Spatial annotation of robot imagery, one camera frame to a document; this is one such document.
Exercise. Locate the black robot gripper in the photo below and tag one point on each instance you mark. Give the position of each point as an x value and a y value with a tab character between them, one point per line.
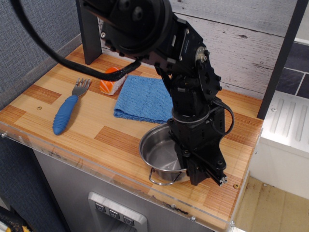
198	140

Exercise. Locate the stainless steel pot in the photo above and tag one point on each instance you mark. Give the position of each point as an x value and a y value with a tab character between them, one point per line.
159	151

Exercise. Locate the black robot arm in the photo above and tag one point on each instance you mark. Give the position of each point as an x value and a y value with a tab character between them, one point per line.
149	31

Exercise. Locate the white toy sink unit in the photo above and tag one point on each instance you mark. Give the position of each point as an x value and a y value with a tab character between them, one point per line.
281	156

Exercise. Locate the blue folded cloth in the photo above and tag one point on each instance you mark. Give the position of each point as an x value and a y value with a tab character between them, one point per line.
144	99

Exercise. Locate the silver dispenser panel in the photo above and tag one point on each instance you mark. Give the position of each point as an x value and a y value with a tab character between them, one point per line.
110	216

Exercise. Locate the orange salmon sushi toy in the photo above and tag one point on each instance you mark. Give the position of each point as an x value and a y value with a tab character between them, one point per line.
110	87

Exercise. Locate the clear acrylic edge guard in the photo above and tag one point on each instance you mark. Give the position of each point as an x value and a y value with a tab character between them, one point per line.
71	177

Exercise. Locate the yellow object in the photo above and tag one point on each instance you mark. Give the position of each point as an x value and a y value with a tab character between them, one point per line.
10	223

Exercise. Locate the blue handled fork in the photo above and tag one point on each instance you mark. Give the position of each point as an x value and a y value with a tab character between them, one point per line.
63	115

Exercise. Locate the dark right post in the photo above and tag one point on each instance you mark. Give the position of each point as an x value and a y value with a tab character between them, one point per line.
287	44

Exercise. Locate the dark post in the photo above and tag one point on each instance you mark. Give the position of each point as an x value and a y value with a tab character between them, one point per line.
89	33
287	44

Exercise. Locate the dark left post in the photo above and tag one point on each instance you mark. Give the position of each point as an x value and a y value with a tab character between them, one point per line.
89	33

